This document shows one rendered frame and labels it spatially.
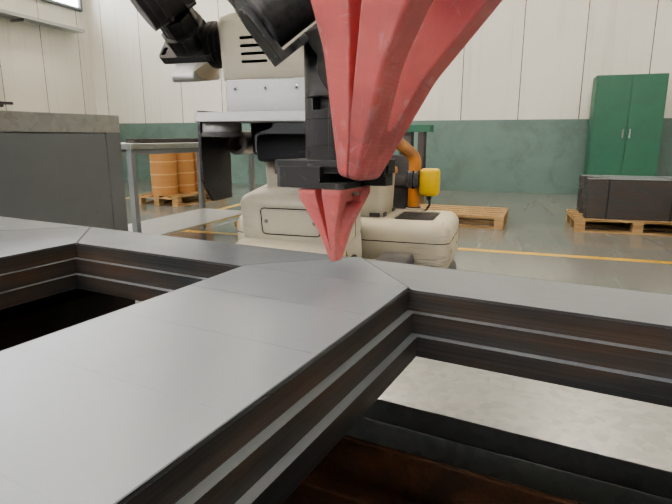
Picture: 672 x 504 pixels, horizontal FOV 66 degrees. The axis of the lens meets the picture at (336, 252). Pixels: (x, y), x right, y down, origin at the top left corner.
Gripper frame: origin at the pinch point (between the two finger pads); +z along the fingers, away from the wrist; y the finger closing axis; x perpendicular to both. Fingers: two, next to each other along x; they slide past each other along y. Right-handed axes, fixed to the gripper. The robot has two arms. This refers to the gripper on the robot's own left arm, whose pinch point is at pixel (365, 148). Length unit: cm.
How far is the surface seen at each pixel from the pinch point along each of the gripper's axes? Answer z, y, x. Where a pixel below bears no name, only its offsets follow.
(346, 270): 15.1, -13.8, 31.8
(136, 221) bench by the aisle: 121, -289, 255
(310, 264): 16.1, -18.1, 32.2
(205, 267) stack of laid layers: 19.5, -28.6, 28.4
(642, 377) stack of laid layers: 13.0, 12.4, 27.9
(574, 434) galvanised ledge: 28, 11, 46
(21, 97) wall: 142, -1051, 629
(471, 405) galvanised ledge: 31, 0, 47
